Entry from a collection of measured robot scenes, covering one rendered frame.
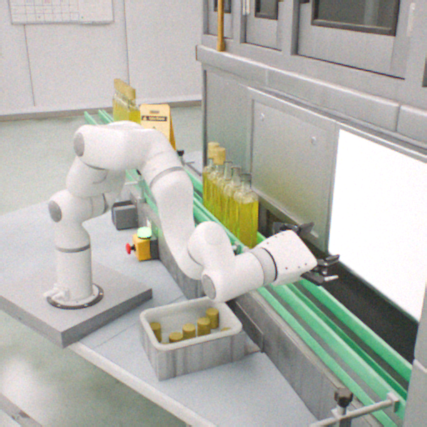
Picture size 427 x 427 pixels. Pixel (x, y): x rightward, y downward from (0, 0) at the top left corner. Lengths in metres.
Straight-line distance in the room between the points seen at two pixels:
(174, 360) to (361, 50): 0.82
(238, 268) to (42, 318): 0.66
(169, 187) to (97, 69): 6.32
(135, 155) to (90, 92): 6.30
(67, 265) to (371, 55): 0.92
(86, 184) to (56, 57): 5.94
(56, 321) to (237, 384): 0.50
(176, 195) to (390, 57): 0.52
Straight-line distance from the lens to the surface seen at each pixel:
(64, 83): 7.36
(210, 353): 1.38
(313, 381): 1.25
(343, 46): 1.38
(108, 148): 1.16
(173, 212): 1.16
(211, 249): 1.05
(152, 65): 7.57
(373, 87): 1.26
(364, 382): 1.12
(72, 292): 1.58
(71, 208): 1.48
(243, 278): 1.06
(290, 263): 1.12
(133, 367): 1.42
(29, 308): 1.60
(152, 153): 1.16
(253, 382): 1.37
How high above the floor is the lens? 1.62
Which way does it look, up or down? 23 degrees down
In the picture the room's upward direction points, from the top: straight up
